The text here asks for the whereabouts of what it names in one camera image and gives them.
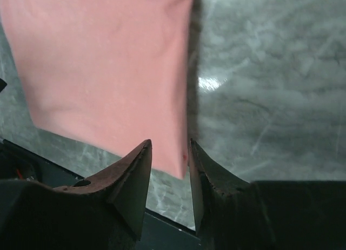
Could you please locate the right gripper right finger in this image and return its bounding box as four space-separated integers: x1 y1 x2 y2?
189 140 345 249

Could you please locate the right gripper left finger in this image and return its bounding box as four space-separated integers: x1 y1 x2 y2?
1 140 152 249

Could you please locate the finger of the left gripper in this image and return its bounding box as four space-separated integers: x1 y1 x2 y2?
0 79 7 92

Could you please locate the pink t shirt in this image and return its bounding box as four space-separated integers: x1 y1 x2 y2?
1 0 193 179

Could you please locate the black base beam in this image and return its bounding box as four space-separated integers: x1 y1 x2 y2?
1 140 201 249

